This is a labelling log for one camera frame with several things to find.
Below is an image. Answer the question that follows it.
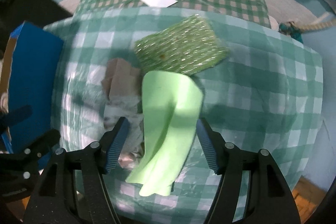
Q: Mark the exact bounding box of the teal basket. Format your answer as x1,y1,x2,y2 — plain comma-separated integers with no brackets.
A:
279,21,303,43

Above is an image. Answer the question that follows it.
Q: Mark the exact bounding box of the patterned fabric band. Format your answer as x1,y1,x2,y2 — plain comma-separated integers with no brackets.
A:
302,13,332,33

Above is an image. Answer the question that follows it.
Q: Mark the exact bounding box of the light teal checked cloth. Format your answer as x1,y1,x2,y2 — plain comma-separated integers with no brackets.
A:
43,7,323,223

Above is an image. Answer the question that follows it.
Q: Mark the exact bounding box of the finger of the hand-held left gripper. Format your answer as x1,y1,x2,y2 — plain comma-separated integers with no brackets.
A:
0,105,32,131
14,129,61,160

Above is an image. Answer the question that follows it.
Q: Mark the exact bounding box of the patterned white brown cloth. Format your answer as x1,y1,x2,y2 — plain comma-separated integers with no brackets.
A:
101,57,147,169

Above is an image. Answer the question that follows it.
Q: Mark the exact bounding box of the green glitter sponge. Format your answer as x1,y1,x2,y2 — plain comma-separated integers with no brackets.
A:
134,15,230,75

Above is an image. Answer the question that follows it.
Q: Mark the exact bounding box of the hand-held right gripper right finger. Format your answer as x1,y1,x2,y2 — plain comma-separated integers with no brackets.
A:
196,118,301,224

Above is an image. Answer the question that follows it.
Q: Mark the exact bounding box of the light green cloth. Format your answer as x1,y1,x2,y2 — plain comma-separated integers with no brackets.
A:
125,70,204,197

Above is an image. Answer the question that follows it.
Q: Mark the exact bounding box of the blue cardboard box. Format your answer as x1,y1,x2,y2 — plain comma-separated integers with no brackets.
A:
0,21,65,154

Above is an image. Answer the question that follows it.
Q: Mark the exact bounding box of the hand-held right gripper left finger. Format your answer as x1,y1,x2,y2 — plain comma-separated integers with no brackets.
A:
25,116,130,224

